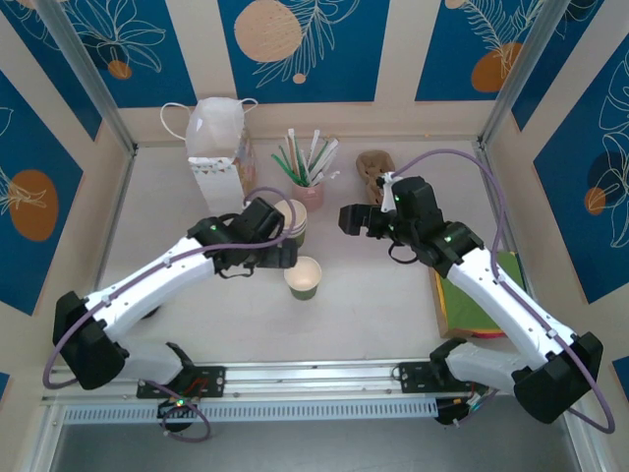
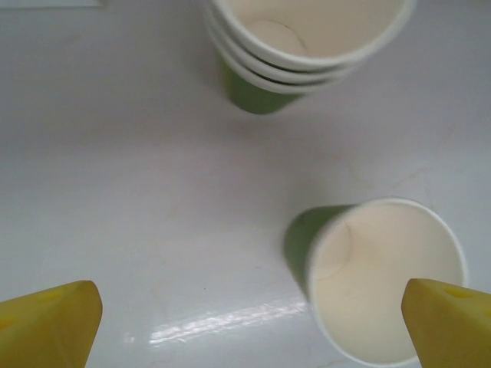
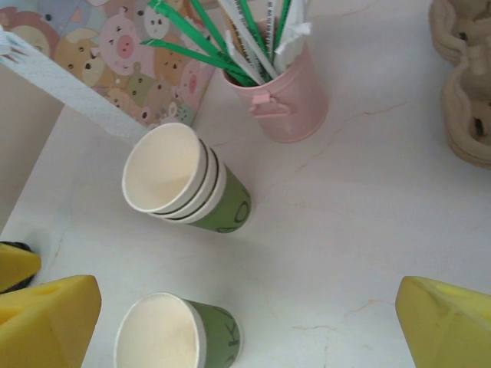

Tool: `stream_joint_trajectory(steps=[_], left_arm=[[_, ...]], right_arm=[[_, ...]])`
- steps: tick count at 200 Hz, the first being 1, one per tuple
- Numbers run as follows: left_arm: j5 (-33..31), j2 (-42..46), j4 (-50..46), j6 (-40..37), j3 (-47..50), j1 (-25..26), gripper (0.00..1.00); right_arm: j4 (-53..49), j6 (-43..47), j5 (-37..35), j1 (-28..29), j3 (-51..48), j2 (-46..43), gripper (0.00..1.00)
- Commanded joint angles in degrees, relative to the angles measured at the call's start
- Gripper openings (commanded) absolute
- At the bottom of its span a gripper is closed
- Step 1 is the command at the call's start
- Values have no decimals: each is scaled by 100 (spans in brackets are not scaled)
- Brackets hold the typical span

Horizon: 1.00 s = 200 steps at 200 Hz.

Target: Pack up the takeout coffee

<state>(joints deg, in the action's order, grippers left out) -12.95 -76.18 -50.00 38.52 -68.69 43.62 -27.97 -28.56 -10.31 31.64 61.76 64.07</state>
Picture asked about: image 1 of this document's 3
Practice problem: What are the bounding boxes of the brown cardboard cup carrier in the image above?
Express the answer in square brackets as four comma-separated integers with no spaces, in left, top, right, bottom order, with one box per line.
[356,149,398,207]

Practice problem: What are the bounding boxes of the white paper gift bag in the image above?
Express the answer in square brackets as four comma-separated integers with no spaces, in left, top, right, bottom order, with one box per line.
[160,96,259,223]

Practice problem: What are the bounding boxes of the stack of paper cups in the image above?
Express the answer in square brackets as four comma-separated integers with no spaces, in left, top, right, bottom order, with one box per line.
[273,199,309,232]

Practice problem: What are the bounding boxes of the pink straw holder cup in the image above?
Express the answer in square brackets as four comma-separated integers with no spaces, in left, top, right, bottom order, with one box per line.
[292,177,326,212]

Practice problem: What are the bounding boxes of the green paper-wrapped straw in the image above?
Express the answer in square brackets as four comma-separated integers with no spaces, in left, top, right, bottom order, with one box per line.
[269,152,309,189]
[277,143,305,184]
[307,140,331,186]

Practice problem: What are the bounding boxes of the green paper napkin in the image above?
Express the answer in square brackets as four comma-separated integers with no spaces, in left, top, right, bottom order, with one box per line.
[439,250,526,333]

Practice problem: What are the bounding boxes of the green and orange folders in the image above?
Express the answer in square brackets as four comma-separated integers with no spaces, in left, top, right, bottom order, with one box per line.
[429,267,530,341]

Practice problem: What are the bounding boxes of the black controller board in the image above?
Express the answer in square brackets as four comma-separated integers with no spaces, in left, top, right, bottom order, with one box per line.
[433,396,487,428]
[155,396,199,420]

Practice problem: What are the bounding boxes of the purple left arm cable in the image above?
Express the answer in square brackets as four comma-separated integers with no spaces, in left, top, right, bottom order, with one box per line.
[42,185,302,443]

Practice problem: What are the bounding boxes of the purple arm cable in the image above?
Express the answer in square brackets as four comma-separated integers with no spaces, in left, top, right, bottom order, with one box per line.
[392,149,615,437]
[42,185,302,443]

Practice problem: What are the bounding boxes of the aluminium mounting rail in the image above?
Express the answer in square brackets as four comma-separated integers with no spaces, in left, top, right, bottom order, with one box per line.
[41,361,522,407]

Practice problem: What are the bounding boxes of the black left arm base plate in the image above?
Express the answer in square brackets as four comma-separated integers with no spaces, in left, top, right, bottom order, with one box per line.
[136,366,228,400]

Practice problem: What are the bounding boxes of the white slotted cable duct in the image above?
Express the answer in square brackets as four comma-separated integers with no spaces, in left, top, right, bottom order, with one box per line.
[62,398,439,425]

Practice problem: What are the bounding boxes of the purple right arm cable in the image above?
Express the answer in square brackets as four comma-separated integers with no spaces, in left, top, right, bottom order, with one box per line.
[392,149,615,437]

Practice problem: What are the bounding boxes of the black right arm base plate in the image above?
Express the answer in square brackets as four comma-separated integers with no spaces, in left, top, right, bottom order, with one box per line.
[396,361,487,395]

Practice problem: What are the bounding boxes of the aluminium frame post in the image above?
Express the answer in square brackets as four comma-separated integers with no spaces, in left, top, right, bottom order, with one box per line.
[479,0,571,151]
[33,0,139,156]

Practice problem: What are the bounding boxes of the aluminium frame leg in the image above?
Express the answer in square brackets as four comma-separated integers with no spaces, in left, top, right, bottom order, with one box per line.
[564,422,610,472]
[19,402,68,472]

